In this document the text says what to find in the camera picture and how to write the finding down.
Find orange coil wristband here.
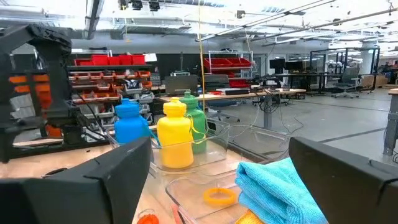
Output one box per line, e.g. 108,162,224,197
202,187,238,207

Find blue plastic sports bottle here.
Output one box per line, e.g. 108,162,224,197
114,98,161,147

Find red coil wristband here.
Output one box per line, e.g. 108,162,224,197
136,208,160,224

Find wire rack with red bins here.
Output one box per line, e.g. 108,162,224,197
203,50,254,90

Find grey table leg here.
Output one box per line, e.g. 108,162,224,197
382,88,398,157

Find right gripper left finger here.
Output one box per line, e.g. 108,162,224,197
0,136,153,224

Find clear plastic bin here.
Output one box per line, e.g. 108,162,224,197
169,203,242,224
106,117,231,175
149,124,292,224

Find orange storage bins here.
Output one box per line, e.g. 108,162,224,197
8,73,53,138

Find yellow plastic sports bottle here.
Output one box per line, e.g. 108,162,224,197
155,96,195,170

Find black laptop screen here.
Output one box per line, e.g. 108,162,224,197
164,75,199,96

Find green plastic sports bottle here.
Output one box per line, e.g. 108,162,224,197
179,89,208,155

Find long wooden desk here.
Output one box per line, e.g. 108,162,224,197
155,88,308,130

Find yellow hanging cable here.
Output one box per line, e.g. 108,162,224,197
197,0,206,111

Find orange microfibre cloth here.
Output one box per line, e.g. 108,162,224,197
234,210,266,224

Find shelf with red bins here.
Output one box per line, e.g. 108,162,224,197
67,54,154,131

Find blue microfibre cloth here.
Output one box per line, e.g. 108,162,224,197
234,157,330,224

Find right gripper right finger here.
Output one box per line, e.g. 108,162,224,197
288,136,398,224

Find black monitor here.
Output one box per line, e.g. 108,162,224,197
285,60,305,72
269,58,287,75

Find grey office chair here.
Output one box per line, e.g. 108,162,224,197
331,67,362,100

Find blue office chair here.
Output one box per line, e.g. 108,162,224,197
203,98,242,123

